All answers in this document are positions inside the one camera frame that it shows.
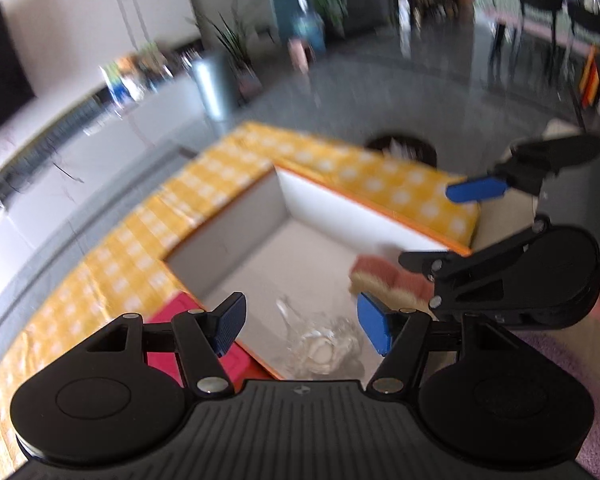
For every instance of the dining table with pink cloth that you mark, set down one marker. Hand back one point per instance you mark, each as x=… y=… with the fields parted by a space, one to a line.
x=505 y=10

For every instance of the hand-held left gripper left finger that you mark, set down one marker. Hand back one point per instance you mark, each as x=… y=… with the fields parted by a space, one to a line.
x=230 y=322

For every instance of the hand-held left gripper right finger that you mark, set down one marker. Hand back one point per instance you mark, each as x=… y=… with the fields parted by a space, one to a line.
x=375 y=325

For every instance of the clear plastic bag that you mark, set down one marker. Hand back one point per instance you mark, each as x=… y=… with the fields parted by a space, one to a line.
x=320 y=342

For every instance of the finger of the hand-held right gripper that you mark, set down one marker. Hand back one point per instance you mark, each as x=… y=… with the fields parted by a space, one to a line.
x=430 y=260
x=475 y=189

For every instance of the red storage box white inside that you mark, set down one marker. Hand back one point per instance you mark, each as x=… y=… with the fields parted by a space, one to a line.
x=300 y=255

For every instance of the purple rug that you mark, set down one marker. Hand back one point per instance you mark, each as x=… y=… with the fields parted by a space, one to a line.
x=595 y=410

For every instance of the black round basket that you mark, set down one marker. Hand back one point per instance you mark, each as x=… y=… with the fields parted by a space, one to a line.
x=405 y=146

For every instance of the yellow checkered tablecloth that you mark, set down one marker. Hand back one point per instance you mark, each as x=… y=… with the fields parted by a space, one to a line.
x=130 y=240

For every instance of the blue water dispenser bottle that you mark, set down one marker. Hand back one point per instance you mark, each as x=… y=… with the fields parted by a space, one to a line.
x=308 y=27

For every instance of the black television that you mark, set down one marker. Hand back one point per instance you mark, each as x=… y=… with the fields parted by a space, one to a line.
x=0 y=65

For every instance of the pink and cream plush cloth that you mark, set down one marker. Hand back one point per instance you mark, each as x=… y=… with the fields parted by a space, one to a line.
x=385 y=280

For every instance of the potted long-leaf plant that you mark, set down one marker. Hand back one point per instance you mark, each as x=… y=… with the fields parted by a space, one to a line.
x=237 y=42

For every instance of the white marble television cabinet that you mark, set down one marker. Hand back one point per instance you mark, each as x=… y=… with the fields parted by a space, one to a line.
x=150 y=107

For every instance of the silver trash can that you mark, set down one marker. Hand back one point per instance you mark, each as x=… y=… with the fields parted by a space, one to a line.
x=213 y=87

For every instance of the pink stool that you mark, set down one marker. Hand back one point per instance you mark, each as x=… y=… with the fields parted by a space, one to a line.
x=300 y=54

